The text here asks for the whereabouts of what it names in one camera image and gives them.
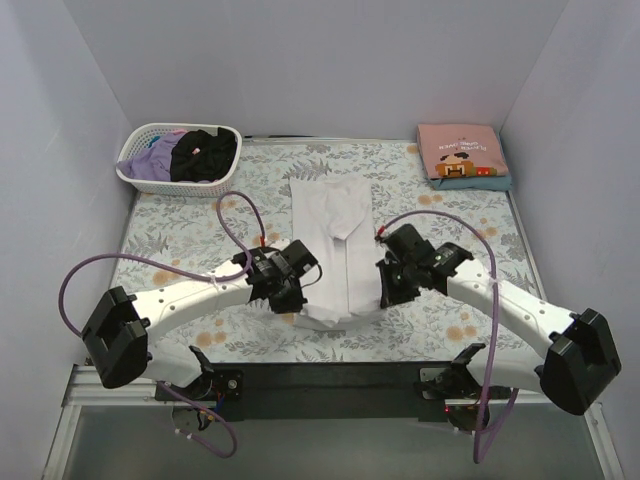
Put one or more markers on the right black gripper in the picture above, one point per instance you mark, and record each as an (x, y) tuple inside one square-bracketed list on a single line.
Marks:
[(392, 288)]

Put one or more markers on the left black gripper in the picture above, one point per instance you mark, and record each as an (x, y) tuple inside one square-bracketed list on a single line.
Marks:
[(286, 300)]

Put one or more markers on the white t shirt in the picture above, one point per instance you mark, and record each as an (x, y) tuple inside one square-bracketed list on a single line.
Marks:
[(333, 218)]

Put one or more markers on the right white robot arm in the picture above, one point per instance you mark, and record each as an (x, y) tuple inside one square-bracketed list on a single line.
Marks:
[(571, 357)]

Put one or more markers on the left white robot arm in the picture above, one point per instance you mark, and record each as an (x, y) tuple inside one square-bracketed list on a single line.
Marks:
[(126, 334)]

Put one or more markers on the floral table mat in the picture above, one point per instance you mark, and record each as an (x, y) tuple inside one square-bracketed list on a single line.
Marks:
[(197, 234)]

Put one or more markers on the folded pink t shirt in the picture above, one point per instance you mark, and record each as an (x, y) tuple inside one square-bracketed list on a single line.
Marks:
[(450, 151)]

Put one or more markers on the black garment in basket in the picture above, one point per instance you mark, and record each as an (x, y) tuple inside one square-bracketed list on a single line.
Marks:
[(202, 157)]

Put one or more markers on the white plastic laundry basket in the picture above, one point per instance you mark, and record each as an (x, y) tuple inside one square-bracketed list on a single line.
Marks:
[(144, 135)]

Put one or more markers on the purple garment in basket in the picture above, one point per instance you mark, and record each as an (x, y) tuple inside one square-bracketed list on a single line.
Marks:
[(154, 162)]

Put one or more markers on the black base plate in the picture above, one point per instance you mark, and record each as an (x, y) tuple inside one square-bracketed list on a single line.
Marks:
[(314, 391)]

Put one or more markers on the aluminium frame rail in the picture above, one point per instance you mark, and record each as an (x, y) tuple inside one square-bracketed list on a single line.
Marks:
[(126, 434)]

